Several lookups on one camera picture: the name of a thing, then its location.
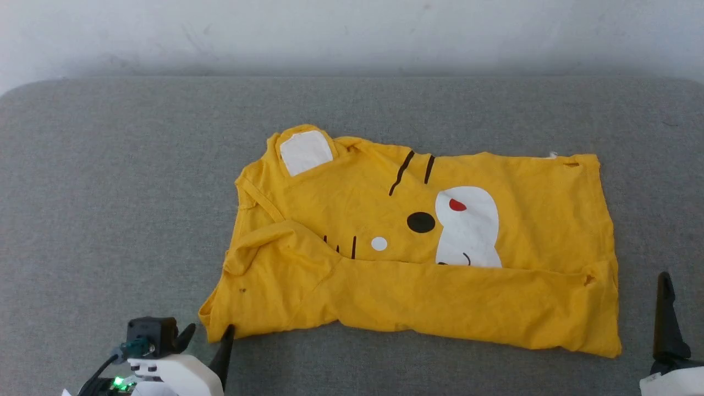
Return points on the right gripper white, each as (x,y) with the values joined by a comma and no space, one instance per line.
(676,382)

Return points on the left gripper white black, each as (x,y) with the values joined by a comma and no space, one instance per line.
(176,377)

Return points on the yellow cartoon print shirt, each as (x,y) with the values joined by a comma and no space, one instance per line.
(440,297)

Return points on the grey fabric sofa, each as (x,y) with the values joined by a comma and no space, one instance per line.
(110,192)

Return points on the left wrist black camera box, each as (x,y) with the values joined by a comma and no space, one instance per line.
(149,333)

